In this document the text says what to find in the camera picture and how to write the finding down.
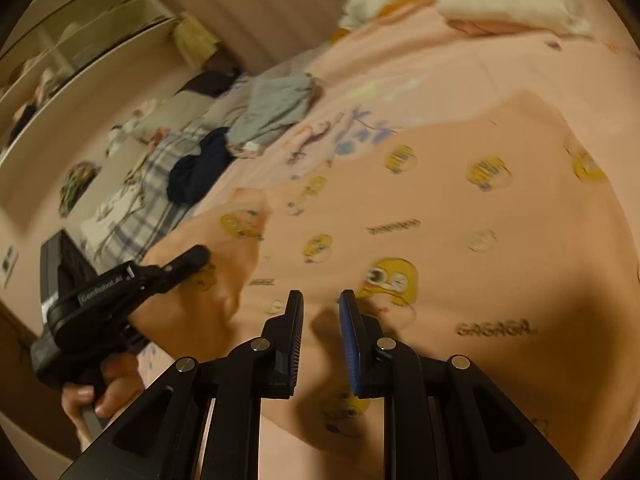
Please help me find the green patterned bag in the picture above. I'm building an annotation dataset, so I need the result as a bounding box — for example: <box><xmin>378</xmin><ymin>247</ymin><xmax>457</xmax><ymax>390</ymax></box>
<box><xmin>59</xmin><ymin>161</ymin><xmax>102</xmax><ymax>217</ymax></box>

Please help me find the yellow striped hanging cloth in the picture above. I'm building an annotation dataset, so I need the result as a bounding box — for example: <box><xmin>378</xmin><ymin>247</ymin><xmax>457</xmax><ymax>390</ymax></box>
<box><xmin>172</xmin><ymin>12</ymin><xmax>222</xmax><ymax>68</ymax></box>

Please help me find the grey garment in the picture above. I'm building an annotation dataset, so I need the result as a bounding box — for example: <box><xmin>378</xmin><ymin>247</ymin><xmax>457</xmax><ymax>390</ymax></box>
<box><xmin>227</xmin><ymin>72</ymin><xmax>321</xmax><ymax>153</ymax></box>

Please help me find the taupe blanket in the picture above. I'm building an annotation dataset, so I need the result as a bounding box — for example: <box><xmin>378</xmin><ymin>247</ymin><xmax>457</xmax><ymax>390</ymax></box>
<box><xmin>202</xmin><ymin>67</ymin><xmax>281</xmax><ymax>128</ymax></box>

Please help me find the pink duck-print garment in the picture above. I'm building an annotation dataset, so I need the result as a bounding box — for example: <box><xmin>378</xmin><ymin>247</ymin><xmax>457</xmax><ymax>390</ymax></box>
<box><xmin>129</xmin><ymin>89</ymin><xmax>640</xmax><ymax>461</ymax></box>

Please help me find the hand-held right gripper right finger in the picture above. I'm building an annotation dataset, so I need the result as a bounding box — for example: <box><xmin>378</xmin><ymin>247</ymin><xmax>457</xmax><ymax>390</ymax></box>
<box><xmin>338</xmin><ymin>289</ymin><xmax>581</xmax><ymax>480</ymax></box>

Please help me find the plaid blanket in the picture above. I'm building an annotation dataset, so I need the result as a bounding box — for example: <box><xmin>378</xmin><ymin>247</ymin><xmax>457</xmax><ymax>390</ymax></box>
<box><xmin>82</xmin><ymin>125</ymin><xmax>211</xmax><ymax>266</ymax></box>

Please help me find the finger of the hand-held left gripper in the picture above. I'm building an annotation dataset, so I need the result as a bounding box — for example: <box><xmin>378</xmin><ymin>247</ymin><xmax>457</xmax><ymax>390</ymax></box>
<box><xmin>162</xmin><ymin>245</ymin><xmax>211</xmax><ymax>286</ymax></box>

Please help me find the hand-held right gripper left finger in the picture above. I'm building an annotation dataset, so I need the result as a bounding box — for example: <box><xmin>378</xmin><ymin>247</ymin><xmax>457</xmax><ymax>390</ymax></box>
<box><xmin>60</xmin><ymin>290</ymin><xmax>305</xmax><ymax>480</ymax></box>

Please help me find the dark brown cloth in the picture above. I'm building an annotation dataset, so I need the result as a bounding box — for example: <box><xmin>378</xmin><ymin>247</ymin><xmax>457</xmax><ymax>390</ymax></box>
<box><xmin>175</xmin><ymin>55</ymin><xmax>246</xmax><ymax>98</ymax></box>

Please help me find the pink folded garment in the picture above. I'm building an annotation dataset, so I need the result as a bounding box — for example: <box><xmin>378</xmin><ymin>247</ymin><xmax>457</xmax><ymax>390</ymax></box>
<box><xmin>450</xmin><ymin>17</ymin><xmax>506</xmax><ymax>37</ymax></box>

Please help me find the beige pillow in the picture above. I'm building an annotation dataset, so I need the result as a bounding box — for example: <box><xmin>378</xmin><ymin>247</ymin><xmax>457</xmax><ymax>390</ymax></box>
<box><xmin>107</xmin><ymin>90</ymin><xmax>216</xmax><ymax>146</ymax></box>

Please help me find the navy garment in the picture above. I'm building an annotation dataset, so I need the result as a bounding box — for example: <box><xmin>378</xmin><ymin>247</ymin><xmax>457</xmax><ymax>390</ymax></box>
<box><xmin>166</xmin><ymin>127</ymin><xmax>238</xmax><ymax>206</ymax></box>

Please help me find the white wardrobe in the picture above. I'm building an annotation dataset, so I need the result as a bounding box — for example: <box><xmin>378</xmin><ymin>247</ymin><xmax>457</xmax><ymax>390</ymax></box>
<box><xmin>0</xmin><ymin>0</ymin><xmax>177</xmax><ymax>163</ymax></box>

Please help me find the orange cloth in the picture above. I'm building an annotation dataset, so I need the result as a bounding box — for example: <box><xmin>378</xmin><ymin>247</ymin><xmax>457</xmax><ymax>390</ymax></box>
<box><xmin>327</xmin><ymin>0</ymin><xmax>441</xmax><ymax>43</ymax></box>

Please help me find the pink printed bed sheet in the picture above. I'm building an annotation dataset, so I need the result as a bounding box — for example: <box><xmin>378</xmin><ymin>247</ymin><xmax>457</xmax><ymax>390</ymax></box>
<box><xmin>135</xmin><ymin>0</ymin><xmax>640</xmax><ymax>480</ymax></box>

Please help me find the person's left hand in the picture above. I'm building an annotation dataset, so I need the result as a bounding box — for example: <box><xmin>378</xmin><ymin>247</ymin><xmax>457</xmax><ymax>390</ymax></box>
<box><xmin>61</xmin><ymin>352</ymin><xmax>146</xmax><ymax>453</ymax></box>

